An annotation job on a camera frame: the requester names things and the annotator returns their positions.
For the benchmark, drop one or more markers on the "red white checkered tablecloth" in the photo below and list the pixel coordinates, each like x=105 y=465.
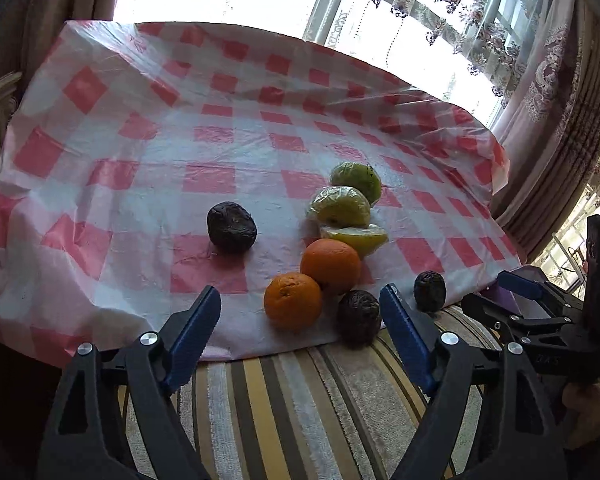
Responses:
x=127 y=136

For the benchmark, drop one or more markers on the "yellow fruit slice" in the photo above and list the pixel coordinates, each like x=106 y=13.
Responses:
x=364 y=241

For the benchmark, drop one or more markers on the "person's right hand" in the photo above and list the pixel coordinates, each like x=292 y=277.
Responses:
x=583 y=404

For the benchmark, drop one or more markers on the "small dark passion fruit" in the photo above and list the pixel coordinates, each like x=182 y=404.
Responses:
x=429 y=292

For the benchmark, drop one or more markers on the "brown pink curtain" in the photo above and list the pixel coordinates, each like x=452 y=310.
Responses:
x=550 y=125

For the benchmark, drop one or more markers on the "large orange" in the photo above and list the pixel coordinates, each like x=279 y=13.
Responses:
x=334 y=265

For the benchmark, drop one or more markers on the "striped sofa cushion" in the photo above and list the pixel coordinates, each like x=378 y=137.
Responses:
x=324 y=412

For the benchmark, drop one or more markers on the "floral lace sheer curtain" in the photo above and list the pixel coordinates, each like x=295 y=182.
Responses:
x=472 y=53

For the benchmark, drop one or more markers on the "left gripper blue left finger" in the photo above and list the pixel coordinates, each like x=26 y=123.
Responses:
x=85 y=436

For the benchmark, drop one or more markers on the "yellow-green fruit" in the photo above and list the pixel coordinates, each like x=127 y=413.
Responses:
x=340 y=206

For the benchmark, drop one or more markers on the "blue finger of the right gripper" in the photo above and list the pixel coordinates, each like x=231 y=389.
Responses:
x=529 y=284

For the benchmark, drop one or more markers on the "green melon half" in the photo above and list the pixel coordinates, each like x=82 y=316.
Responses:
x=360 y=176

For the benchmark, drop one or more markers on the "purple cardboard box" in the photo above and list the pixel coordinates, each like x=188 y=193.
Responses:
x=514 y=300

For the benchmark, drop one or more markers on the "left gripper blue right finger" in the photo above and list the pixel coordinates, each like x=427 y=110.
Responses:
x=516 y=436

